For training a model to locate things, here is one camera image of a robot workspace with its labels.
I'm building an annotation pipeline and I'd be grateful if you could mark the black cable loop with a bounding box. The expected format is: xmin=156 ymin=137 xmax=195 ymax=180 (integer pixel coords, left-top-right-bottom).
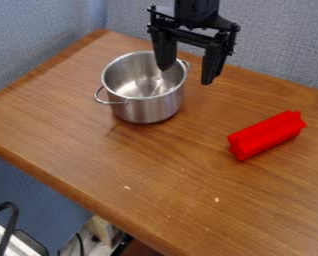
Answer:
xmin=0 ymin=201 xmax=21 ymax=256

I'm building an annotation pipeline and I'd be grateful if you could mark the red block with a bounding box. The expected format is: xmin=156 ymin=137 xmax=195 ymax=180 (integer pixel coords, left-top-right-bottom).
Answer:
xmin=227 ymin=110 xmax=307 ymax=161

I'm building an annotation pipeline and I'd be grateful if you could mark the metal pot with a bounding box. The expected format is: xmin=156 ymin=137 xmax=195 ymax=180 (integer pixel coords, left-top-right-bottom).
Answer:
xmin=93 ymin=51 xmax=191 ymax=124

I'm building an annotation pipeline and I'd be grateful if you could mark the white ribbed device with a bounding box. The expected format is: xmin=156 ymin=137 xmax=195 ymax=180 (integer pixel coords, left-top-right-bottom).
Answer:
xmin=0 ymin=218 xmax=49 ymax=256

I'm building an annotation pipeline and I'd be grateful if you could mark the white box under table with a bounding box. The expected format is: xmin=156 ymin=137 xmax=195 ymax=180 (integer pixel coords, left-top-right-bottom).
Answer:
xmin=56 ymin=216 xmax=124 ymax=256

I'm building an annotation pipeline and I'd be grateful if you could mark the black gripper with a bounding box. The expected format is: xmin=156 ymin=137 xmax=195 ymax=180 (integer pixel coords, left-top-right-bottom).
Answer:
xmin=147 ymin=0 xmax=240 ymax=85

